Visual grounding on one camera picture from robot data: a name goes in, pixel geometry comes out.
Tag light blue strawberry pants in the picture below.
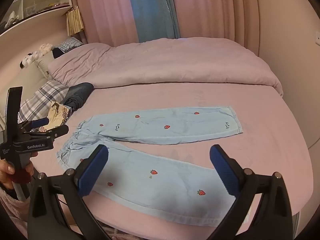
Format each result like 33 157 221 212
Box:
56 107 242 227

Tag person's left hand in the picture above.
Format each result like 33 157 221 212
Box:
0 160 34 190

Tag cream patterned folded cloth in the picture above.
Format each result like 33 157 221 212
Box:
37 102 72 132

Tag plaid grey white pillow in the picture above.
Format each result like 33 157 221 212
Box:
18 80 69 123

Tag dark navy folded garment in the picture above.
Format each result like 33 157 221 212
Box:
62 82 94 112

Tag white plush toy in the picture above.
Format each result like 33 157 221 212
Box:
20 43 53 69

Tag pink bed sheet mattress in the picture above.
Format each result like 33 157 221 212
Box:
32 81 315 235

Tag checkered blue pillow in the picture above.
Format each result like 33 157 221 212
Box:
52 37 83 59

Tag yellow straw tassel hanging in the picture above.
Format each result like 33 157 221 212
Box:
66 7 84 36

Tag pink folded duvet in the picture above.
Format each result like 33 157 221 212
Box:
48 37 283 95

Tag blue curtain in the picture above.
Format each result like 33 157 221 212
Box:
130 0 180 42

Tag pink curtain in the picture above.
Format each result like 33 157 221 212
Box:
72 0 260 54

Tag white wall shelf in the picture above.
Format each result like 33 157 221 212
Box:
1 0 72 36

